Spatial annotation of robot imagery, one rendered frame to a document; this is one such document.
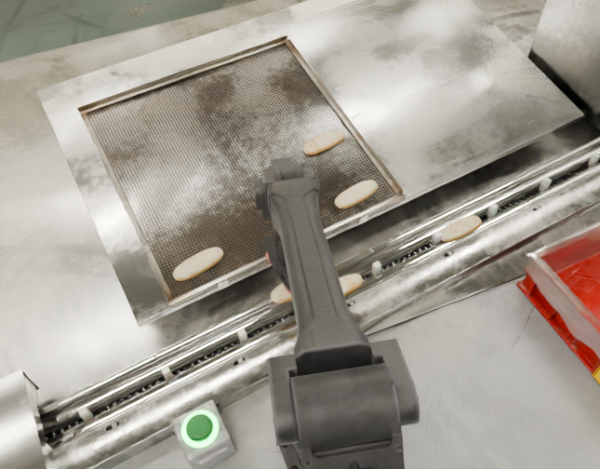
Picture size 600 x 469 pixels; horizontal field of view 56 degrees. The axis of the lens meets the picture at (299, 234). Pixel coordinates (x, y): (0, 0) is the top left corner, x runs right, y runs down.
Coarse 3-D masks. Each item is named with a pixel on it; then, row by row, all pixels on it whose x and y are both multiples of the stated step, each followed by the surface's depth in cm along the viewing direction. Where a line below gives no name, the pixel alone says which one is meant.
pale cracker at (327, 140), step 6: (330, 132) 117; (336, 132) 118; (342, 132) 118; (318, 138) 116; (324, 138) 116; (330, 138) 116; (336, 138) 117; (342, 138) 117; (306, 144) 116; (312, 144) 116; (318, 144) 116; (324, 144) 116; (330, 144) 116; (306, 150) 115; (312, 150) 115; (318, 150) 115; (324, 150) 116
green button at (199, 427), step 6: (198, 414) 84; (204, 414) 84; (192, 420) 84; (198, 420) 84; (204, 420) 84; (210, 420) 84; (186, 426) 83; (192, 426) 83; (198, 426) 83; (204, 426) 83; (210, 426) 83; (186, 432) 83; (192, 432) 83; (198, 432) 82; (204, 432) 82; (210, 432) 83; (192, 438) 82; (198, 438) 82; (204, 438) 82
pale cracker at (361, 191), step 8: (360, 184) 111; (368, 184) 111; (376, 184) 112; (344, 192) 110; (352, 192) 110; (360, 192) 110; (368, 192) 111; (336, 200) 110; (344, 200) 109; (352, 200) 109; (360, 200) 110
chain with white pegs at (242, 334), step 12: (492, 204) 112; (492, 216) 113; (432, 240) 110; (276, 324) 101; (240, 336) 96; (252, 336) 99; (228, 348) 98; (168, 372) 93; (180, 372) 96; (156, 384) 94; (84, 408) 89; (108, 408) 92; (84, 420) 90; (60, 432) 90
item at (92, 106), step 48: (288, 48) 130; (144, 96) 121; (96, 144) 114; (144, 144) 115; (192, 144) 115; (288, 144) 117; (336, 144) 117; (144, 192) 109; (192, 192) 110; (240, 192) 110; (384, 192) 112; (144, 240) 104
